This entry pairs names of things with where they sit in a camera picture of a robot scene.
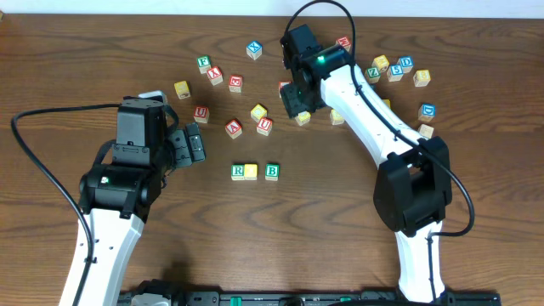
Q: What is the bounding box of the green R block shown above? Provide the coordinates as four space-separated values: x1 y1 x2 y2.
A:
230 164 245 180

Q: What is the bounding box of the green B block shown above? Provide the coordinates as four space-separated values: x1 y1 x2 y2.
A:
265 163 280 181

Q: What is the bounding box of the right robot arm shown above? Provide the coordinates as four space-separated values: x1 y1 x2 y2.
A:
280 25 452 303

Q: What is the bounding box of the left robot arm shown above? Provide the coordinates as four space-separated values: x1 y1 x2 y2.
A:
60 91 206 305

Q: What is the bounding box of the red I block centre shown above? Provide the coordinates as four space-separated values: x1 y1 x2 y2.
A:
278 81 292 98

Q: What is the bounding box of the red U block left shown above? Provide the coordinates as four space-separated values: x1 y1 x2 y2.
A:
193 106 210 123

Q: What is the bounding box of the red u block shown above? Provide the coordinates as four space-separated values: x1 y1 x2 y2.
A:
257 117 273 136
193 106 210 123

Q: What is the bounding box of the red E block top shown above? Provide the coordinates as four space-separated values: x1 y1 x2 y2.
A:
336 37 352 52

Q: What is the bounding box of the red e block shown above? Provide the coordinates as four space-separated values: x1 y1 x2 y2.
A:
229 75 243 93
336 37 352 52

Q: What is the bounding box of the red A block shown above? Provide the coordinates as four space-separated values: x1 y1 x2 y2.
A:
225 119 243 139

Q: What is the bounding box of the blue X block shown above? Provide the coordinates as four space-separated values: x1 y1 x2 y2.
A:
246 41 263 60

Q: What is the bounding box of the yellow block below 2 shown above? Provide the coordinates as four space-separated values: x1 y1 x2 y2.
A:
330 109 345 126

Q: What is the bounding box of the red U block centre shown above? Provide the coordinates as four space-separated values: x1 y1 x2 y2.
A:
257 117 273 136

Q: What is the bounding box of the red E block left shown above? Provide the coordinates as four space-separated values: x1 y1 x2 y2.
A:
229 75 243 93

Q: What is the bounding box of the red X block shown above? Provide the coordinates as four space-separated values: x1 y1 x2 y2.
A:
207 66 224 86

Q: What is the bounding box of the blue 5 block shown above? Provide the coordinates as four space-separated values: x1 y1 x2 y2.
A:
387 65 404 82

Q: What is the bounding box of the green F block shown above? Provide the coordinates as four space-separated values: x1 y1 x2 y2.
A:
196 55 212 74

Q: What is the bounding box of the blue D block upper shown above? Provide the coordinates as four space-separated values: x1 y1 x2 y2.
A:
397 56 414 74

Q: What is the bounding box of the blue d block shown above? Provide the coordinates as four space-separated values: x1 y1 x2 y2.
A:
418 104 436 122
397 56 414 74

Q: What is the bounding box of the yellow 8 block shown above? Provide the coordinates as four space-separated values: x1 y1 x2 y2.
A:
413 70 432 88

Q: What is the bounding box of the blue D block right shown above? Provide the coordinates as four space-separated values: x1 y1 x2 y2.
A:
418 104 436 122

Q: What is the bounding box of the white green Z block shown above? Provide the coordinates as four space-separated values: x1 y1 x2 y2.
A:
417 124 434 139

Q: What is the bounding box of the right black cable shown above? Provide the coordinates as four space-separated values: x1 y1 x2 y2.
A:
282 0 476 303

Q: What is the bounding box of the black cable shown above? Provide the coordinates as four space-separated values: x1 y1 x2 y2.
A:
282 0 476 303
10 103 122 306

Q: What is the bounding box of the left black cable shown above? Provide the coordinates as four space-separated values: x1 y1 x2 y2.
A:
10 103 122 306

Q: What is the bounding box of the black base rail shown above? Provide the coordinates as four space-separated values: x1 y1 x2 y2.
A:
116 289 502 306

